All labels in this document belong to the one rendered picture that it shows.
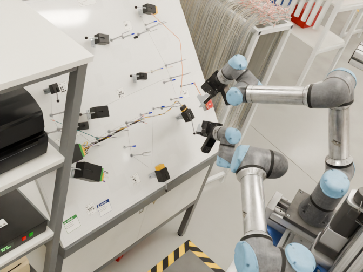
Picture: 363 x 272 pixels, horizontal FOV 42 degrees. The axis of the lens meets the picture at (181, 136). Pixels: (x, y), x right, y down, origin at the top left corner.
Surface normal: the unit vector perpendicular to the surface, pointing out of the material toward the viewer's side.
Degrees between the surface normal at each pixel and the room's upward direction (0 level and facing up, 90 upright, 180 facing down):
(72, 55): 0
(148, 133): 47
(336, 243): 90
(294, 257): 8
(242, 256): 91
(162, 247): 0
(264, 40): 90
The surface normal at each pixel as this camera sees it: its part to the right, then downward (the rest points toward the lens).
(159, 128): 0.70, -0.10
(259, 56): -0.74, 0.26
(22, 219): 0.25, -0.75
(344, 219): -0.48, 0.45
